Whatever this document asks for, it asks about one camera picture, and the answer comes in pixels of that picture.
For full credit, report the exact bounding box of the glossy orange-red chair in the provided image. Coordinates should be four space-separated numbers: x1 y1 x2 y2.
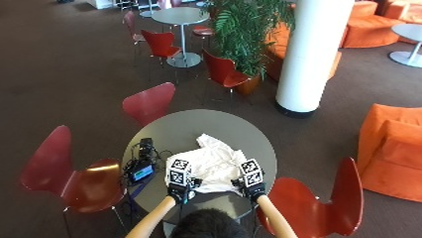
255 156 365 238

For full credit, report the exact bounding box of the grey round pedestal table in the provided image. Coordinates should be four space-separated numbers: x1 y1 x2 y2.
150 6 211 69

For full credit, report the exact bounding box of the white round pillar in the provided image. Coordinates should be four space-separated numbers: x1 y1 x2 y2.
274 0 355 119

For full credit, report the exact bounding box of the orange plant pot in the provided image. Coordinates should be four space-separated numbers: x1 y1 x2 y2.
231 72 266 97

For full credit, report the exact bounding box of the glossy dark red chair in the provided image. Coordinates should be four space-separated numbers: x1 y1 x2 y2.
18 124 129 234

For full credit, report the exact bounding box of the person's left hand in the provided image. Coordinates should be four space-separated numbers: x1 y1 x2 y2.
166 178 203 205

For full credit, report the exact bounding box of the orange bench seat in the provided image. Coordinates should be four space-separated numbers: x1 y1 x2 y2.
263 22 343 83

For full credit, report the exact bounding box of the white marker cube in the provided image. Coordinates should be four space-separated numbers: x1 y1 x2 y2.
237 158 265 188
165 158 194 186

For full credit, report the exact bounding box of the white round pedestal table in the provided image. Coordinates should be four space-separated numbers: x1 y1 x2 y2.
387 23 422 69

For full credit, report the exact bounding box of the green potted palm plant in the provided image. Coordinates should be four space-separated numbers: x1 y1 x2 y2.
205 0 297 79

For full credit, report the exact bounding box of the matte red chair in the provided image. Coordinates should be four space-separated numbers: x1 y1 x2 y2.
121 81 177 128

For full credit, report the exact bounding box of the pale pink chair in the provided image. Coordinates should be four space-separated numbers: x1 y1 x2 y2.
121 10 148 46

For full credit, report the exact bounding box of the red round stool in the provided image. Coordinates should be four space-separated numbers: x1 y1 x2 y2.
191 25 215 49

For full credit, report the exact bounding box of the black camera with screen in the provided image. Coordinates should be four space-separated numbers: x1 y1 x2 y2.
124 137 160 186

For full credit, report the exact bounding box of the white cloth garment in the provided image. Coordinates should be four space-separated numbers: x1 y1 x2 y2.
164 133 250 196

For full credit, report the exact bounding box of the orange round sofa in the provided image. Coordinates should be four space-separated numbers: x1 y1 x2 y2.
339 0 406 50

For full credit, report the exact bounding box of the blue strap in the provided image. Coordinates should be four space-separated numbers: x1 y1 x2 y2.
128 177 156 200

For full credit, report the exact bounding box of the large orange armchair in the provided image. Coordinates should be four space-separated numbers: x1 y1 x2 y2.
354 102 422 203

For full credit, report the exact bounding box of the person's right hand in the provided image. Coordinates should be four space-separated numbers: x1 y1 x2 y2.
230 178 267 203

